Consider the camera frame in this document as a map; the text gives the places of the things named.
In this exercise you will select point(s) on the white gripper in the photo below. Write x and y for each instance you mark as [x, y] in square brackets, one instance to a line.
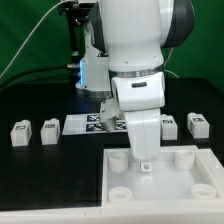
[140, 99]

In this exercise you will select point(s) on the white square tabletop part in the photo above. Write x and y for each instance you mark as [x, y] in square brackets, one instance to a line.
[180, 173]

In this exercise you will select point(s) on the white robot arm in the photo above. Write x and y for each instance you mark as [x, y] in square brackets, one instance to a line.
[132, 34]

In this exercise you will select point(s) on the white marker sheet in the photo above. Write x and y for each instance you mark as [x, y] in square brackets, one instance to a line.
[82, 124]

